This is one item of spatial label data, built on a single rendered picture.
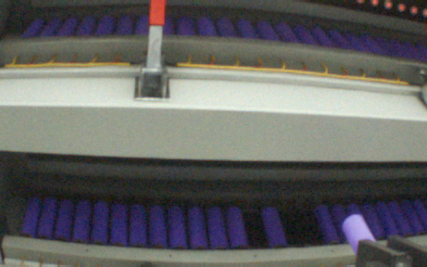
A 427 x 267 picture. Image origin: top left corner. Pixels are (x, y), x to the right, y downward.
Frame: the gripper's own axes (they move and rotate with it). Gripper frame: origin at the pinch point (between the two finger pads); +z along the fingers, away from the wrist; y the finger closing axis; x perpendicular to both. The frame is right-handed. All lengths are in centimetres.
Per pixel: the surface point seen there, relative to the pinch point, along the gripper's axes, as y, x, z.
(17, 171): 32.1, -3.0, 34.4
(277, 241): 2.2, 2.3, 22.8
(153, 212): 14.5, -0.1, 27.1
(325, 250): -2.5, 3.2, 20.4
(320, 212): -3.9, 0.1, 26.8
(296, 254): 0.7, 3.3, 20.3
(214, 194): 7.7, -1.9, 29.6
